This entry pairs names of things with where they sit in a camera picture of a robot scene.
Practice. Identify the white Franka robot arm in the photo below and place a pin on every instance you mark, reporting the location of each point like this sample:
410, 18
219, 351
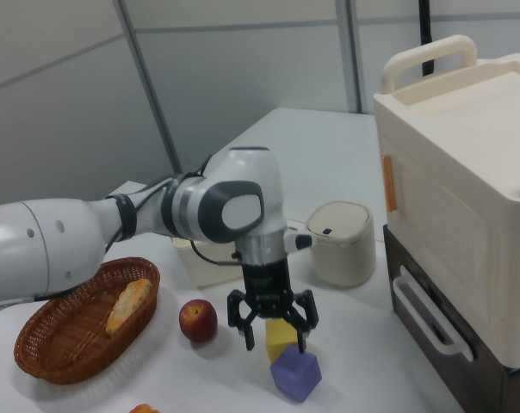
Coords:
70, 241

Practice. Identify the orange glazed bread loaf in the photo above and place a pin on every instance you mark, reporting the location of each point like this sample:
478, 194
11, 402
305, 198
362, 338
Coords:
144, 408

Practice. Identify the small cream lidded bin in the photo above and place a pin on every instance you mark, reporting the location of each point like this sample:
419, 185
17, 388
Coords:
344, 249

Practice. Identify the yellow foam cube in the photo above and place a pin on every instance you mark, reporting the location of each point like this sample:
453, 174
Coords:
278, 337

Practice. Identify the cream plastic lunch box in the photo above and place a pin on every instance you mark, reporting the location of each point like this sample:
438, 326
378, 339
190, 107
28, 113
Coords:
208, 273

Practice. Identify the black vertical pole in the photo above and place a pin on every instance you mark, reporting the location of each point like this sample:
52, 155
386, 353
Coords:
425, 34

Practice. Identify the long crusty bread roll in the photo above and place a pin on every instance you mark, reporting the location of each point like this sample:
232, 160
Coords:
126, 303

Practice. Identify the brown wicker basket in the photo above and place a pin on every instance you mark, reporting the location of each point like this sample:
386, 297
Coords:
70, 340

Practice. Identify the red apple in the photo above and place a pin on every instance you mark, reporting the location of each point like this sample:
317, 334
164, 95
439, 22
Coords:
197, 320

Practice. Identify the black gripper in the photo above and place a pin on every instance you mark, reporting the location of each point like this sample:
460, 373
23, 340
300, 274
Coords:
266, 286

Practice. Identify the purple foam cube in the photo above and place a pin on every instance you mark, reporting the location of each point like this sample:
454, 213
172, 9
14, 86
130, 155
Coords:
294, 374

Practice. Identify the dark wooden drawer base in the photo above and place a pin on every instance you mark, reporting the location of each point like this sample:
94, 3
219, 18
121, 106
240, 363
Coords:
492, 387

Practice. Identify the cream plastic cabinet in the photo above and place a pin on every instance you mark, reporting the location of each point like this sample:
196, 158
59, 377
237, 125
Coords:
458, 193

